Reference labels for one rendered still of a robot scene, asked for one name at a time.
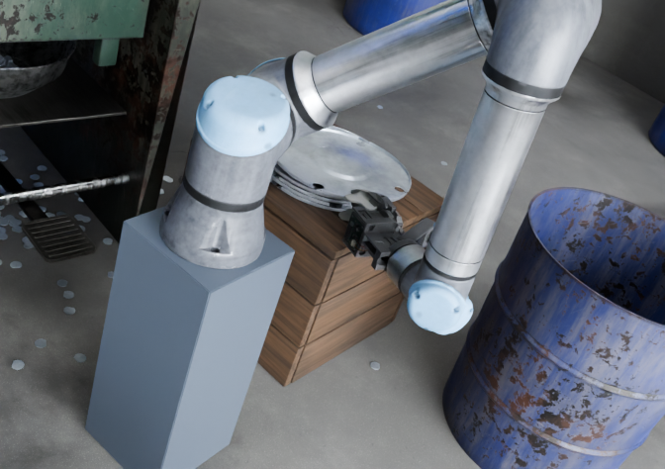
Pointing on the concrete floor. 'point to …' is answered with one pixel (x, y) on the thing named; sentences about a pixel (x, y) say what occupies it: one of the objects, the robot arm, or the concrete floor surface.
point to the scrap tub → (566, 339)
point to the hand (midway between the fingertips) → (358, 196)
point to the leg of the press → (160, 99)
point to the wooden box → (329, 283)
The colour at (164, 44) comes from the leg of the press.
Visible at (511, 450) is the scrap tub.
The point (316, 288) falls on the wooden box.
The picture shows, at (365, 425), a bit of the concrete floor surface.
